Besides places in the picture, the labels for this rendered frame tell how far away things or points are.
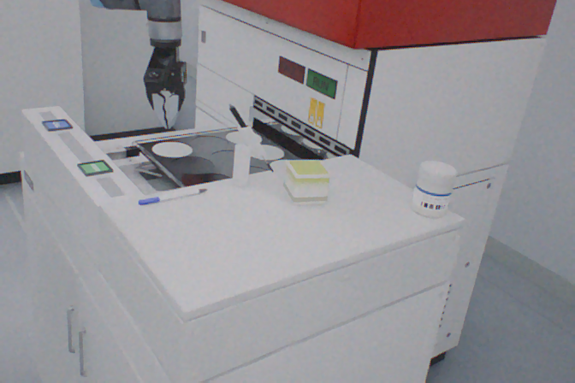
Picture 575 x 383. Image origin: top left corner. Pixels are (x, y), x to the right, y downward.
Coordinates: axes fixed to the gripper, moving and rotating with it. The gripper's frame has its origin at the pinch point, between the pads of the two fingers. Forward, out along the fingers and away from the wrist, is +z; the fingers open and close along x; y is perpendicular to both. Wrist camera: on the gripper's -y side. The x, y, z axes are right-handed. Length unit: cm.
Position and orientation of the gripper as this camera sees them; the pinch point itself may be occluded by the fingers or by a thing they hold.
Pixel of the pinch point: (167, 124)
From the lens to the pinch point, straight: 140.8
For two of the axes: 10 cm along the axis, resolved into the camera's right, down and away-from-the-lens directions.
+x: -10.0, -0.6, 0.5
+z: -0.4, 9.2, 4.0
